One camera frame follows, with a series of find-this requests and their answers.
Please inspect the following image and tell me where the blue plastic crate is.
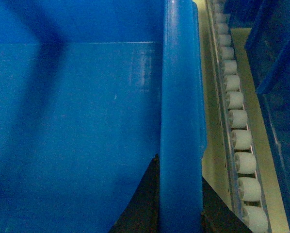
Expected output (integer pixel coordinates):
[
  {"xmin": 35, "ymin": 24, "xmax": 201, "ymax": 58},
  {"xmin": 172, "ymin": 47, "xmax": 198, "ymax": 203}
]
[{"xmin": 0, "ymin": 0, "xmax": 206, "ymax": 233}]

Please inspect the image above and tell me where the white roller track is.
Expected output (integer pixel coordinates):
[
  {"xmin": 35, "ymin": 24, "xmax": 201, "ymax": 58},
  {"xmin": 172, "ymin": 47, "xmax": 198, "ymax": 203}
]
[{"xmin": 205, "ymin": 0, "xmax": 274, "ymax": 233}]

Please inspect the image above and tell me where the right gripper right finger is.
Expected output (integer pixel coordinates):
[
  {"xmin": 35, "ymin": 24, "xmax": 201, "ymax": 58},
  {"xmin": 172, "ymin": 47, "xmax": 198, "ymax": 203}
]
[{"xmin": 201, "ymin": 178, "xmax": 251, "ymax": 233}]

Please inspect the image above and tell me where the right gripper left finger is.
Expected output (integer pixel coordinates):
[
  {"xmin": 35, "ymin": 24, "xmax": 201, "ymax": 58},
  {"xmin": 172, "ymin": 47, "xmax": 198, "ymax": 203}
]
[{"xmin": 110, "ymin": 154, "xmax": 160, "ymax": 233}]

